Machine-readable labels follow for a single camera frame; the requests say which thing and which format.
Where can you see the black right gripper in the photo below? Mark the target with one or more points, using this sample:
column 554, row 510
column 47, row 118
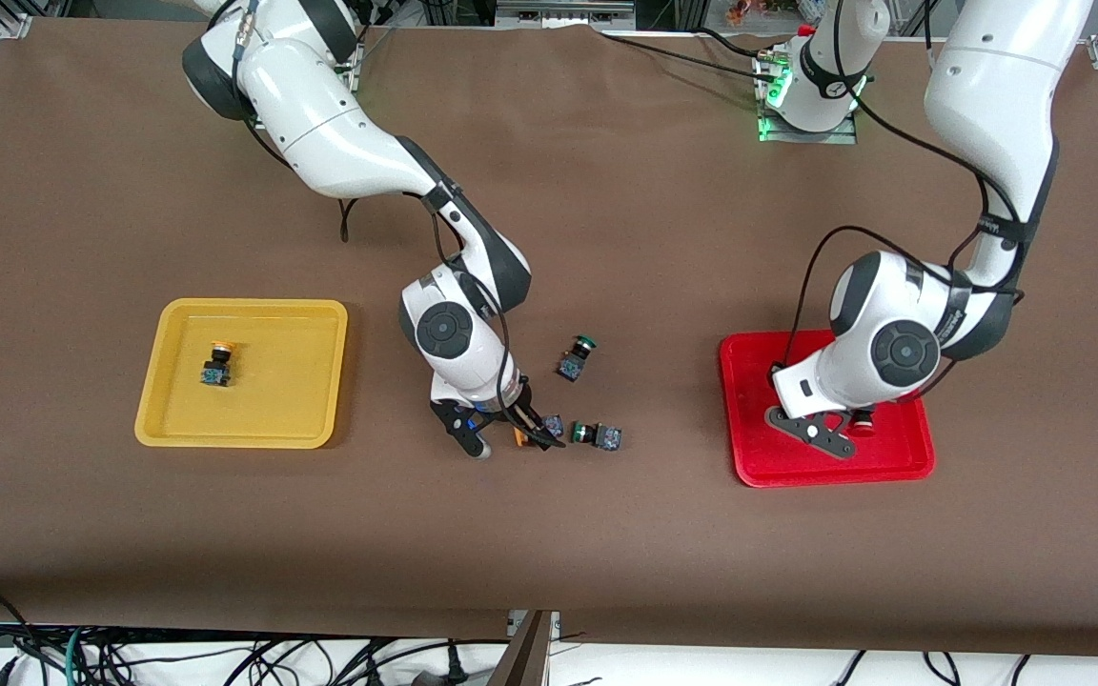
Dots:
column 512, row 411

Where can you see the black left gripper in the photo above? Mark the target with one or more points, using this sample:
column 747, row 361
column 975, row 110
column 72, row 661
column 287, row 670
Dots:
column 770, row 373

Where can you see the yellow push button switch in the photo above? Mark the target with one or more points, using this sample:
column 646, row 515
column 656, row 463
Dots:
column 554, row 426
column 216, row 372

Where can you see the red push button switch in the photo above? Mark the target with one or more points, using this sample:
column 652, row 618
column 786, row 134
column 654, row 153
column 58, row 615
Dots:
column 862, row 426

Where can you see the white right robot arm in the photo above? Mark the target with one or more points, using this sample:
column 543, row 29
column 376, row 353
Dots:
column 339, row 143

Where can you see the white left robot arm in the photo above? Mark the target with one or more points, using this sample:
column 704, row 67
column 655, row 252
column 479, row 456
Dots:
column 987, row 95

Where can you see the brown table cover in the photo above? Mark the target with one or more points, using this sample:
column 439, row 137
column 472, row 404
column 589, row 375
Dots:
column 549, row 534

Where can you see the red plastic tray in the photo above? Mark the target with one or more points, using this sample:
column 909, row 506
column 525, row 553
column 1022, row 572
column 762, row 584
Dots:
column 892, row 450

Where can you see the yellow plastic tray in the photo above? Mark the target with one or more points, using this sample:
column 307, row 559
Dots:
column 282, row 400

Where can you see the grey background equipment box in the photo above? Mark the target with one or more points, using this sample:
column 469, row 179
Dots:
column 559, row 14

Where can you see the green push button switch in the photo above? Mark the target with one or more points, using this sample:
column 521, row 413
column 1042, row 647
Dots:
column 606, row 438
column 570, row 365

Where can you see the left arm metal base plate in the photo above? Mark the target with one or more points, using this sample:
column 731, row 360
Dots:
column 806, row 138

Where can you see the aluminium frame post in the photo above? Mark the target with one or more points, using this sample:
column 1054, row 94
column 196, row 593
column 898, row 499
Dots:
column 525, row 657

